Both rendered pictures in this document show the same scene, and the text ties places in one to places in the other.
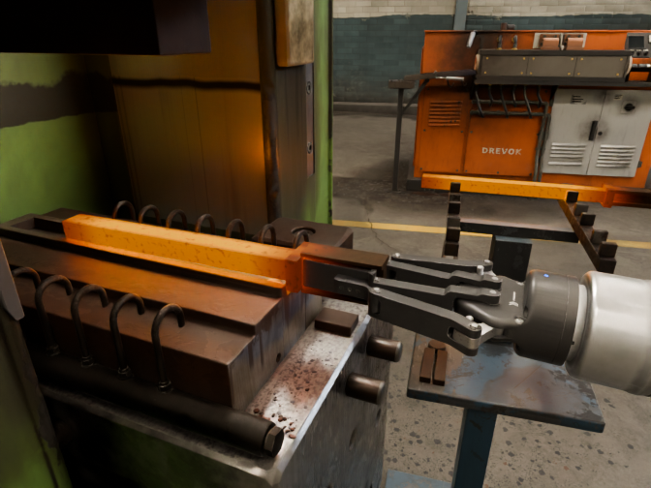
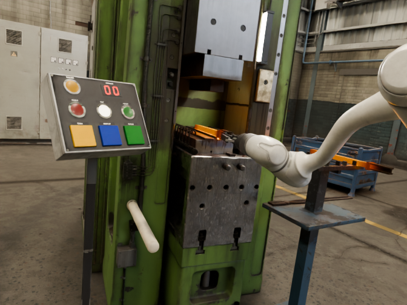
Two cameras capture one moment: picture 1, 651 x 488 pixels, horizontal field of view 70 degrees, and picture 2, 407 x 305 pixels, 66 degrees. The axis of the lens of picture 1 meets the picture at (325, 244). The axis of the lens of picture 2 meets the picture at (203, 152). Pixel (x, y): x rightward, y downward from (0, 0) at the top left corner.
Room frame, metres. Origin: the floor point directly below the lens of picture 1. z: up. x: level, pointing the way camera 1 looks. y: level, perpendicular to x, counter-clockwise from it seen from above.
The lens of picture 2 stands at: (-0.70, -0.95, 1.17)
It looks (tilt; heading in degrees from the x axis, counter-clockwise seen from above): 10 degrees down; 44
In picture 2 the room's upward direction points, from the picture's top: 6 degrees clockwise
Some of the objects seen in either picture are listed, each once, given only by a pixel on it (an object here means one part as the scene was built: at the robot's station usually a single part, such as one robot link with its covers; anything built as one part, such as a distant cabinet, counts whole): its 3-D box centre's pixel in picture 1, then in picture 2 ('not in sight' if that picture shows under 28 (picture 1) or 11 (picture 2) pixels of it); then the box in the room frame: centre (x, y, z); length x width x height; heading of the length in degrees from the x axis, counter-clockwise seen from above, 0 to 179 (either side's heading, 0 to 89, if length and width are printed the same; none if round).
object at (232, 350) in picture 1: (125, 285); (198, 138); (0.47, 0.24, 0.96); 0.42 x 0.20 x 0.09; 68
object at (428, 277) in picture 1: (436, 285); not in sight; (0.38, -0.10, 1.01); 0.11 x 0.01 x 0.04; 63
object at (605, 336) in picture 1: (607, 329); (251, 144); (0.31, -0.23, 1.01); 0.09 x 0.06 x 0.09; 158
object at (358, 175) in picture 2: not in sight; (332, 162); (4.45, 1.07, 0.36); 1.20 x 0.80 x 0.72; 84
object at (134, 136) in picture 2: not in sight; (133, 135); (-0.05, 0.06, 1.01); 0.07 x 0.05 x 0.07; 3
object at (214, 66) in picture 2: not in sight; (205, 69); (0.47, 0.24, 1.32); 0.42 x 0.20 x 0.10; 68
